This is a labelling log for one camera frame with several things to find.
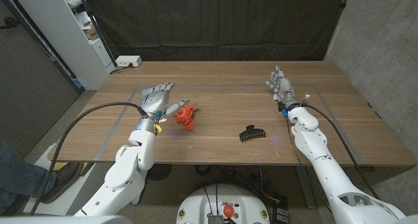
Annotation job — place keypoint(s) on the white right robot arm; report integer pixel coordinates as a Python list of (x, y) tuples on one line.
[(330, 171)]

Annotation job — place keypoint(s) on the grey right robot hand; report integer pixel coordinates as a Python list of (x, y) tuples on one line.
[(285, 90)]

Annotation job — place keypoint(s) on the white floor board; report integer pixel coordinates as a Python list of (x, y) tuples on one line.
[(91, 181)]

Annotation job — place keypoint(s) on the black backdrop curtain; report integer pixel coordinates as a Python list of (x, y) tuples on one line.
[(212, 21)]

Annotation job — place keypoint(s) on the red emergency stop button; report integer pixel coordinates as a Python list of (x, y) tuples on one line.
[(228, 211)]

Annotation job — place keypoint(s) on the white power strip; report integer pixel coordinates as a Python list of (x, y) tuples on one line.
[(128, 60)]

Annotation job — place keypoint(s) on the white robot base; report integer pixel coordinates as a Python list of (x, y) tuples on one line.
[(241, 201)]

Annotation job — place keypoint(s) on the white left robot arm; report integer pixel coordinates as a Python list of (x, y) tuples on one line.
[(130, 171)]

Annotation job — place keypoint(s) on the cardboard box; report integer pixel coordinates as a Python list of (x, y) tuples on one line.
[(90, 32)]

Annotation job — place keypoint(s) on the person leg in jeans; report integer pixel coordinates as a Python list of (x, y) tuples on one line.
[(16, 178)]

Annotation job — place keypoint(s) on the red hair clip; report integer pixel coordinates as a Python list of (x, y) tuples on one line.
[(184, 118)]

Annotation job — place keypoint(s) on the black round floor disc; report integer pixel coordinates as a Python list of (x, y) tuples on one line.
[(159, 172)]

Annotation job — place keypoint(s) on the white shelf cabinet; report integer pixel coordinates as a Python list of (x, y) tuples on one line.
[(58, 38)]

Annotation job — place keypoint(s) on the black floor power brick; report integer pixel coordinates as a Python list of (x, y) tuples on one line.
[(281, 212)]

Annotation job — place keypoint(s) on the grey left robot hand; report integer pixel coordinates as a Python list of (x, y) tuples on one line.
[(156, 101)]

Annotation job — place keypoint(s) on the dark brown shoe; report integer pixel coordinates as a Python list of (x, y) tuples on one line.
[(63, 180)]

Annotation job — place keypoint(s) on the black hair clip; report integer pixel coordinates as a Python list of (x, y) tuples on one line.
[(251, 134)]

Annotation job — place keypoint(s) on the grey table leg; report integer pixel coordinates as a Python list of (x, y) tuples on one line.
[(305, 188)]

